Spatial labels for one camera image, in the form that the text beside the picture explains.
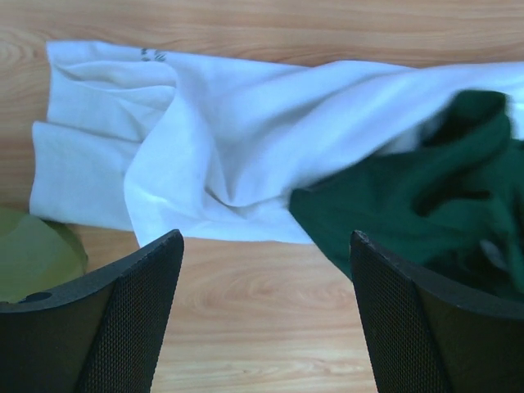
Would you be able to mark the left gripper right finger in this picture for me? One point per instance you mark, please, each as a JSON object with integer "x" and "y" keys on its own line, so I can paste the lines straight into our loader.
{"x": 427, "y": 333}

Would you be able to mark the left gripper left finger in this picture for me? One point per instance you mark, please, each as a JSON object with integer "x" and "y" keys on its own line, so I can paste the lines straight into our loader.
{"x": 99, "y": 333}

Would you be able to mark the white and green t-shirt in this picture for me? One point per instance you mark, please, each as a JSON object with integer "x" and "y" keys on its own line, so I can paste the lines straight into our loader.
{"x": 426, "y": 161}

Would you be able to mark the green plastic basket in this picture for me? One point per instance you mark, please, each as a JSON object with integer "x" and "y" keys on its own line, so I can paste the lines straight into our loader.
{"x": 37, "y": 255}

